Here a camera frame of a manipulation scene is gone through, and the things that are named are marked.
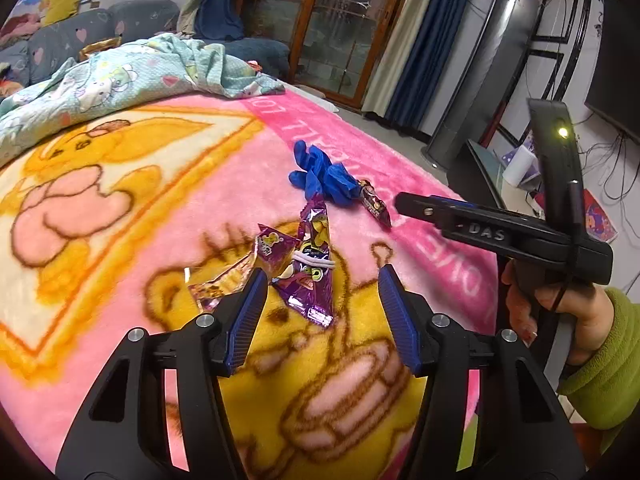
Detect blue crumpled glove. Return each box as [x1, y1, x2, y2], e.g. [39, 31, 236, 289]
[288, 140, 361, 207]

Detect white curtain lining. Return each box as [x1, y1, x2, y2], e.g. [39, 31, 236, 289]
[362, 0, 427, 117]

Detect black cable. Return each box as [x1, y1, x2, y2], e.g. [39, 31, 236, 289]
[584, 129, 640, 202]

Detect yellow pillow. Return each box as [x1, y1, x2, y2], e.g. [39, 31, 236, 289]
[42, 0, 82, 27]

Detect beige curtain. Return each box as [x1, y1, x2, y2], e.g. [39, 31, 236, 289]
[177, 0, 202, 37]

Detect dark glass top stand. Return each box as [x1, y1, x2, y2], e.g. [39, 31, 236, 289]
[446, 139, 547, 222]

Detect light blue printed blanket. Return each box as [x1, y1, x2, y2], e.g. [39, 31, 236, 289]
[0, 32, 287, 167]

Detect person's right forearm green sleeve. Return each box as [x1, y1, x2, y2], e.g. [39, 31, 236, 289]
[557, 287, 640, 453]

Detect black flat television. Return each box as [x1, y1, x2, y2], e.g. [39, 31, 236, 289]
[585, 0, 640, 142]

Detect pink cloth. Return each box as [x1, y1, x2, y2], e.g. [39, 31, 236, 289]
[0, 12, 42, 37]

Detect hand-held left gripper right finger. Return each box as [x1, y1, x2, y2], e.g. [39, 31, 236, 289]
[377, 266, 586, 480]

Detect grey blue fabric sofa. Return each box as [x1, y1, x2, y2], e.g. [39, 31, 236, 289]
[0, 0, 292, 97]

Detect folded purple snack wrapper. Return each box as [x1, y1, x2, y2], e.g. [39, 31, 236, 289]
[255, 223, 299, 282]

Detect white elastic band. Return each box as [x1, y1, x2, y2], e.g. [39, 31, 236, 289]
[291, 251, 335, 272]

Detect grey tower air conditioner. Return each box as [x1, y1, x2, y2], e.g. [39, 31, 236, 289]
[421, 0, 544, 169]

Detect gold foil packet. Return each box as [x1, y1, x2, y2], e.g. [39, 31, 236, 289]
[80, 36, 124, 57]

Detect white tissue roll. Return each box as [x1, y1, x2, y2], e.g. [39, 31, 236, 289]
[502, 145, 542, 189]

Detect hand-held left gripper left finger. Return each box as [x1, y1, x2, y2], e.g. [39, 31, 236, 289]
[55, 267, 269, 480]

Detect blue curtain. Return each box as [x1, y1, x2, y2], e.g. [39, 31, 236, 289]
[387, 0, 482, 134]
[192, 0, 252, 42]

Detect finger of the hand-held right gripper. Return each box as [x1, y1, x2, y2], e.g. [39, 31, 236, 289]
[394, 191, 543, 233]

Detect wooden framed glass door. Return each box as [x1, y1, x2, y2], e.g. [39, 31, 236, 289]
[235, 0, 419, 109]

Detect pink printed blanket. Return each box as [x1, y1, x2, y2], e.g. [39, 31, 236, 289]
[0, 87, 507, 480]

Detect clear purple wrapper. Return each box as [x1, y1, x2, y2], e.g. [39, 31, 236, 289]
[187, 255, 259, 314]

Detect person's right hand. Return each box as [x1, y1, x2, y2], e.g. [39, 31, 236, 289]
[501, 260, 614, 367]

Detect small purple candy wrapper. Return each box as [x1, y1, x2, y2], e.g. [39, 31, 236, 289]
[357, 179, 394, 232]

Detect colourful printed paper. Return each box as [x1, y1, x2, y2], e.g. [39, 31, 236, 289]
[582, 189, 619, 242]

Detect long purple snack wrapper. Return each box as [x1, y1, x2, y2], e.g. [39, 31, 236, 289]
[272, 199, 337, 331]

